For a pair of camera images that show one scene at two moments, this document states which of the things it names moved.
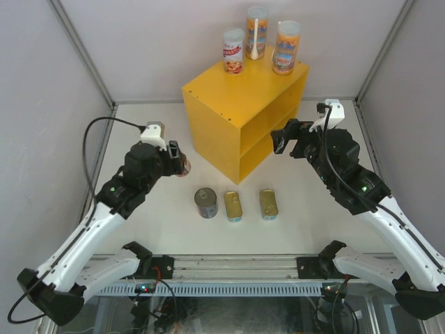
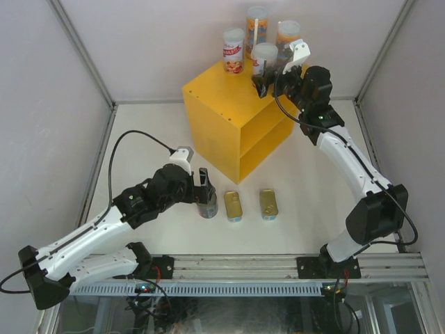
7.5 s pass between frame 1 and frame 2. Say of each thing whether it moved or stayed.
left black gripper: moved
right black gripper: moved
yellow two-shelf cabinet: stayed
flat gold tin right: stayed
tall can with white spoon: stayed
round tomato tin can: stayed
